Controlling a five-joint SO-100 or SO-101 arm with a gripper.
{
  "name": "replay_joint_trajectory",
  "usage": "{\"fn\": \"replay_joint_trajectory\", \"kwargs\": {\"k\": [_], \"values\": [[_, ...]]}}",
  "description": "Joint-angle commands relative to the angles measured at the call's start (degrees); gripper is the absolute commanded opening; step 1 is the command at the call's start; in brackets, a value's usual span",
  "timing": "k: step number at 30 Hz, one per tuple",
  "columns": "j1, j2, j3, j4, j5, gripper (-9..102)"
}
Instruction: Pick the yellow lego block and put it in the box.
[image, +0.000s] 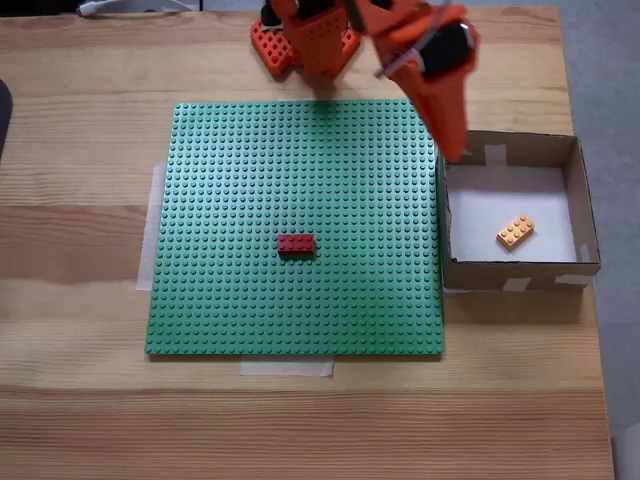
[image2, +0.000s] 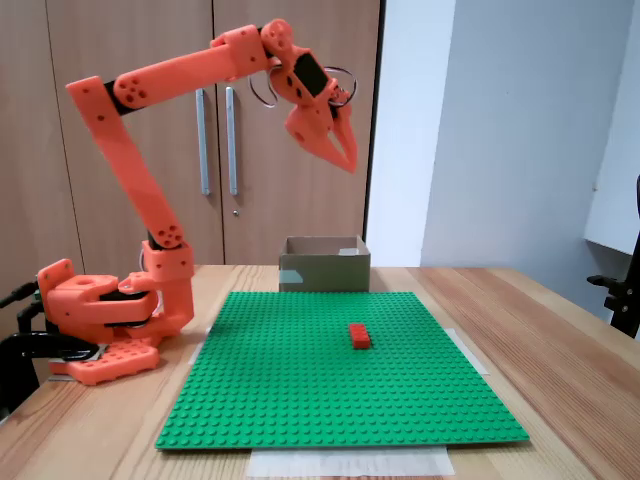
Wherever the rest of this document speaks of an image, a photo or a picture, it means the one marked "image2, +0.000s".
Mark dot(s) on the open cardboard box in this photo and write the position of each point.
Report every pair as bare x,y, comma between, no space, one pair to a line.
330,272

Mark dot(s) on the red lego block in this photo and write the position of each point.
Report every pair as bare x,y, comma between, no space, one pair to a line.
360,336

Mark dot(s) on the green lego baseplate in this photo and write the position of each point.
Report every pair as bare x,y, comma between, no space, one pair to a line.
340,390

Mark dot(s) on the wooden cabinet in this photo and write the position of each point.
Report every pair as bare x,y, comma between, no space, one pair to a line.
300,200

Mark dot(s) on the translucent masking tape strip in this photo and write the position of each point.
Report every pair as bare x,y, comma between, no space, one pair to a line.
200,345
350,462
472,352

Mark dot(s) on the black table clamp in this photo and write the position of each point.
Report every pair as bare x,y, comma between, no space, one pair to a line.
30,345

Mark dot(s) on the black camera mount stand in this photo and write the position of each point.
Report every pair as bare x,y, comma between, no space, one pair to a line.
622,300

